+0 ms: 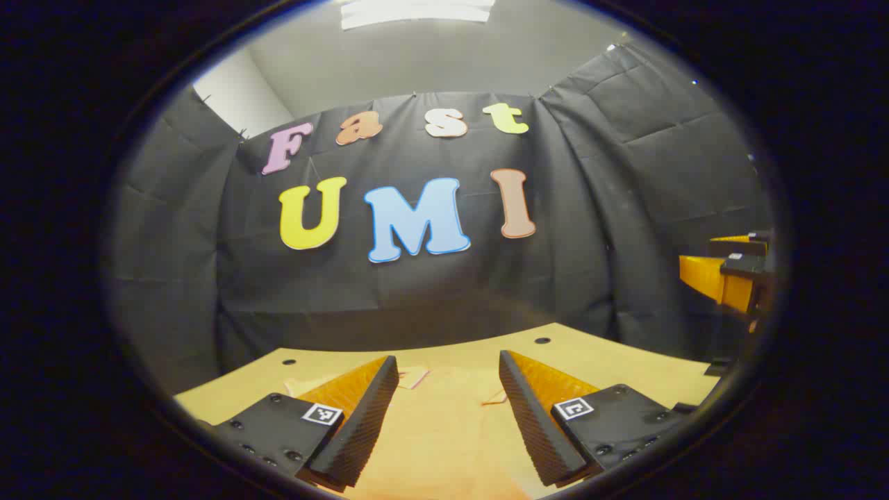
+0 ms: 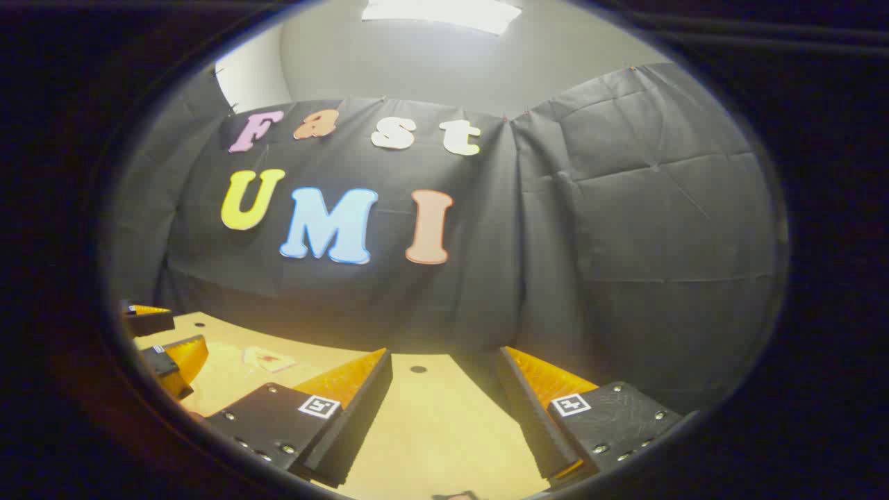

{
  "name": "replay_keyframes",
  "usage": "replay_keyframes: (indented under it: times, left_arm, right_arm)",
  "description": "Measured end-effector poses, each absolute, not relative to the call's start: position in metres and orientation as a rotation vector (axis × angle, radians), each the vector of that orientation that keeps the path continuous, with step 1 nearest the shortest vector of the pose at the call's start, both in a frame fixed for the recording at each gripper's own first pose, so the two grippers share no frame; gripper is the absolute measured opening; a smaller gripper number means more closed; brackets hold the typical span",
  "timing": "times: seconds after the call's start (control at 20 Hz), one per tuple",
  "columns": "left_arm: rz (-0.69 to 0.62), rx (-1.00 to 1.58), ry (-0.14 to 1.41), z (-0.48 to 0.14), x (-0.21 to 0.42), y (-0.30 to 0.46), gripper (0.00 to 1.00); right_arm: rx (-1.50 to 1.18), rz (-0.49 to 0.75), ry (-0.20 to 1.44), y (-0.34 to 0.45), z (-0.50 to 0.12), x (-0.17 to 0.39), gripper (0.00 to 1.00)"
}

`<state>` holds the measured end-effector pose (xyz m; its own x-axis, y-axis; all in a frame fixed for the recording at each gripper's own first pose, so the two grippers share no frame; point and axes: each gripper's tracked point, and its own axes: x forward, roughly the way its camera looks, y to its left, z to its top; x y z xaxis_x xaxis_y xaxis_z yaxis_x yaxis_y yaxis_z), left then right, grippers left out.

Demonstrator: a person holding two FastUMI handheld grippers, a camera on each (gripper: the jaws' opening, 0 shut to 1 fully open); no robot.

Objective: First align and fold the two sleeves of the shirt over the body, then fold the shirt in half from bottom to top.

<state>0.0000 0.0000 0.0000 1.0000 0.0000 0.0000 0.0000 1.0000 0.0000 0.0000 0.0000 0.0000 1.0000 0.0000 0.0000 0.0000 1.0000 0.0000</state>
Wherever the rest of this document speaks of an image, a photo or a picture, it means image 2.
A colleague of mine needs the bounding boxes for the ceiling light panel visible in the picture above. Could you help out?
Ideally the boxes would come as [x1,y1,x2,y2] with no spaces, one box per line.
[361,0,522,36]

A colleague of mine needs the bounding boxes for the orange T-shirt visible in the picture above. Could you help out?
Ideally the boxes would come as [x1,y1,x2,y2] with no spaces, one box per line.
[188,337,369,417]

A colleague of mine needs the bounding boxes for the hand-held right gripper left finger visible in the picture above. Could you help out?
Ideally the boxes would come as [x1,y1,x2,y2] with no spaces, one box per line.
[205,347,394,489]

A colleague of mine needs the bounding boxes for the black backdrop cloth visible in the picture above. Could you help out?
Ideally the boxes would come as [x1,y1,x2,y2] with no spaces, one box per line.
[104,62,782,417]

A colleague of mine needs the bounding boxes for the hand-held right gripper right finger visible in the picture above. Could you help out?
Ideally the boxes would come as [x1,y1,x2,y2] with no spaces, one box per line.
[496,346,686,484]

